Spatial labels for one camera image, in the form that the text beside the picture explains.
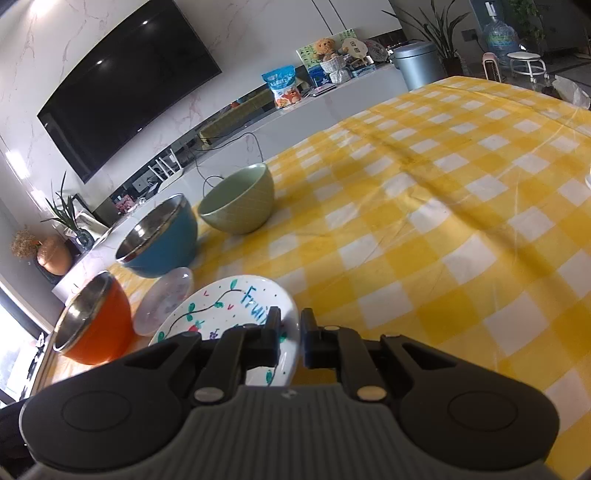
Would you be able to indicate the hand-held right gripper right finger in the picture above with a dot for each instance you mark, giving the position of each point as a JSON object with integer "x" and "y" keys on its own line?
{"x": 308, "y": 351}

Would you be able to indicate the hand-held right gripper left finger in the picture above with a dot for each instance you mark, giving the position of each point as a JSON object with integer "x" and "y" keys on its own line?
{"x": 270, "y": 342}

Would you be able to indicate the white painted plate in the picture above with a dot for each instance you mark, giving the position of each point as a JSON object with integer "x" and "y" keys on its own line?
{"x": 221, "y": 304}

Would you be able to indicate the blue steel-lined bowl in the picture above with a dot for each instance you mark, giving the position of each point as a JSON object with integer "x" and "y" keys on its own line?
{"x": 171, "y": 240}

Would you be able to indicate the orange steel-lined bowl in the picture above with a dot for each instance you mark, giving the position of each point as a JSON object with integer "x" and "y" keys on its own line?
{"x": 101, "y": 332}

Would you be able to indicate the clear plastic plate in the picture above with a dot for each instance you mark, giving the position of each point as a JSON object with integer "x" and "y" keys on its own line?
{"x": 161, "y": 300}

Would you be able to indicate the green ceramic bowl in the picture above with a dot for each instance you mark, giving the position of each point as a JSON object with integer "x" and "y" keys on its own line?
{"x": 244, "y": 203}

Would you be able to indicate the yellow checkered tablecloth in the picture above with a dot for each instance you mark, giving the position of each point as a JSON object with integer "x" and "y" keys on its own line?
{"x": 415, "y": 207}

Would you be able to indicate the white router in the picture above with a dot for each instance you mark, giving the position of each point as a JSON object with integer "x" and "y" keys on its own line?
{"x": 168, "y": 173}

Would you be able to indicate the orange round vase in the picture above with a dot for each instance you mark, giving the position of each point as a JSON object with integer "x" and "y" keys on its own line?
{"x": 55, "y": 256}

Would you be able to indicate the white low television cabinet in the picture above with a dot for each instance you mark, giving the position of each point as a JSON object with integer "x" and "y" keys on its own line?
{"x": 323, "y": 108}

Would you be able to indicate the green plant in glass vase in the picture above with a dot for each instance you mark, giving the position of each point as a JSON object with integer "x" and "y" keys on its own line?
{"x": 64, "y": 212}

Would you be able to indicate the blue snack bag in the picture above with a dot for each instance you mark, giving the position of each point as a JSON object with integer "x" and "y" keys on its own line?
{"x": 282, "y": 87}

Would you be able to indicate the dried flower bunch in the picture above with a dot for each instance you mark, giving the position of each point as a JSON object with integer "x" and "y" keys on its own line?
{"x": 24, "y": 242}

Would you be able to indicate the green painted card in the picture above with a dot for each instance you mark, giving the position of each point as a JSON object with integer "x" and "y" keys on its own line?
{"x": 307, "y": 53}

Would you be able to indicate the grey round trash can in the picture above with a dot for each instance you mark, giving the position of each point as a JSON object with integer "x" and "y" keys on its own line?
{"x": 418, "y": 67}

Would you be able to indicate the round paper fan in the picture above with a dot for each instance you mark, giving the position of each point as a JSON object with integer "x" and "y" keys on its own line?
{"x": 353, "y": 47}

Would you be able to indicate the pink small heater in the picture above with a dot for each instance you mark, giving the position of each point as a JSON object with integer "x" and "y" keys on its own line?
{"x": 494, "y": 67}

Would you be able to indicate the tall potted plant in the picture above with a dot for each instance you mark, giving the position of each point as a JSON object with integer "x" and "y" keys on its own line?
{"x": 441, "y": 37}

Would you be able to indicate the white round stool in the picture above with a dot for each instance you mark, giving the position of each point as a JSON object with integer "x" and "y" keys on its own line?
{"x": 524, "y": 57}

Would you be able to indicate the white plastic bag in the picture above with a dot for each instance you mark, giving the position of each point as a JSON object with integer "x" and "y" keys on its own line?
{"x": 572, "y": 92}

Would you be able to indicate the black wall television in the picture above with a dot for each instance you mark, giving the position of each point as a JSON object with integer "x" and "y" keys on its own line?
{"x": 124, "y": 78}

